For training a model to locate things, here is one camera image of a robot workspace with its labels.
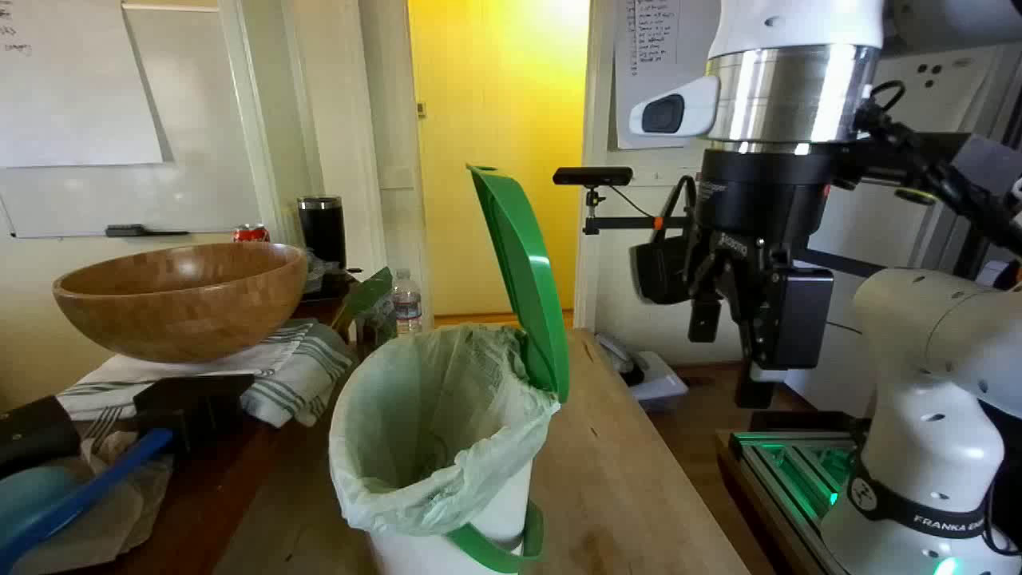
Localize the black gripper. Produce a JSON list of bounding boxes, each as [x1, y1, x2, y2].
[[628, 149, 837, 410]]

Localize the green bin lid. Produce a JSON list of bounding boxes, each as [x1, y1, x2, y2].
[[469, 167, 572, 401]]

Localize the white bin with liner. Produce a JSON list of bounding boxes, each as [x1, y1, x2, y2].
[[328, 326, 563, 575]]

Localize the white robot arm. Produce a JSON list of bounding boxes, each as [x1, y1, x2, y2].
[[628, 0, 1022, 575]]

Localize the clear water bottle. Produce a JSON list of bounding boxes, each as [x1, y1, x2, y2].
[[388, 269, 420, 334]]

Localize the yellow door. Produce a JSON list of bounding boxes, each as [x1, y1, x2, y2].
[[407, 0, 589, 316]]

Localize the black tumbler cup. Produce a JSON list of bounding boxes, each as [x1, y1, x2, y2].
[[298, 199, 346, 265]]

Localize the striped white cloth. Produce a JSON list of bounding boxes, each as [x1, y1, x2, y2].
[[56, 320, 357, 429]]

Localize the red soda can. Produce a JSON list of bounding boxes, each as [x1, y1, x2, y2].
[[233, 223, 268, 242]]

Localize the black box on table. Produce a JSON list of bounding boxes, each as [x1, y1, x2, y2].
[[133, 372, 255, 454]]

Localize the wooden bowl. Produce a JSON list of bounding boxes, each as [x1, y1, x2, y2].
[[52, 242, 306, 363]]

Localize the black marker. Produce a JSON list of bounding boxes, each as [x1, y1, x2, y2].
[[105, 223, 192, 239]]

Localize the whiteboard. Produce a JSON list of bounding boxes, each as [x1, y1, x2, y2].
[[0, 0, 258, 239]]

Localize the blue plastic utensil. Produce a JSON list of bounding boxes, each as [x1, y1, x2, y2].
[[0, 429, 171, 575]]

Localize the black camera on stand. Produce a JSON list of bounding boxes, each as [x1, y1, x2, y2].
[[549, 162, 696, 239]]

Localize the green bin handle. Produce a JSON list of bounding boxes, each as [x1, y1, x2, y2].
[[446, 495, 547, 575]]

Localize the paper sheet on wall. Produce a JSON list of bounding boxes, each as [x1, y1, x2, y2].
[[612, 0, 719, 149]]

